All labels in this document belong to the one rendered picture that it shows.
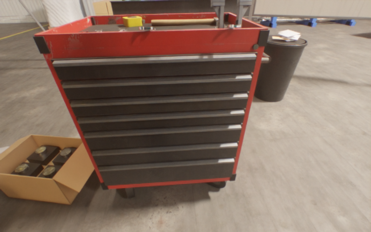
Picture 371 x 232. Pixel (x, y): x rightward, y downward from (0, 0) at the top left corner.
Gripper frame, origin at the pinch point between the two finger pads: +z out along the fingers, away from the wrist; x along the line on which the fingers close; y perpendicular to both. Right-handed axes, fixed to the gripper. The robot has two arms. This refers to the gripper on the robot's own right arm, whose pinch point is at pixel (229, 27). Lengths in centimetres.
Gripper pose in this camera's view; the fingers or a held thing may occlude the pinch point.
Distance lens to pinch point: 68.8
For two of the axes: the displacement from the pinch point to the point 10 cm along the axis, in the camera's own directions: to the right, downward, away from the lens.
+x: 10.0, -0.4, 0.3
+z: 0.2, 9.2, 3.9
